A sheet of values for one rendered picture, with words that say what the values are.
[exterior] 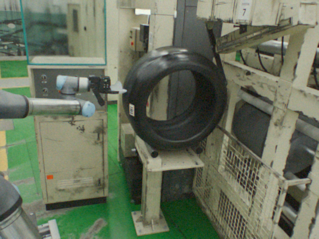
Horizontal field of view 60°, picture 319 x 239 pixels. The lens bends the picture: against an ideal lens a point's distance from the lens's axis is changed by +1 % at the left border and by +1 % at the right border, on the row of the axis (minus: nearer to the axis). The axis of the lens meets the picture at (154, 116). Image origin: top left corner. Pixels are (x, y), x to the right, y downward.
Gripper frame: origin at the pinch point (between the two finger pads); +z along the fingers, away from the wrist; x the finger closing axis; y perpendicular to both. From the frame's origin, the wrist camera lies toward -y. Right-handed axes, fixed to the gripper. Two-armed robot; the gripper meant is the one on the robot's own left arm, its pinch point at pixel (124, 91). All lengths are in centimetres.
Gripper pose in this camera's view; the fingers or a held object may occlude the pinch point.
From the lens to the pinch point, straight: 152.2
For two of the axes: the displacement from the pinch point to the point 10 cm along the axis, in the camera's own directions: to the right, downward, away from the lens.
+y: 1.6, -9.3, -3.4
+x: -2.6, -3.8, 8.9
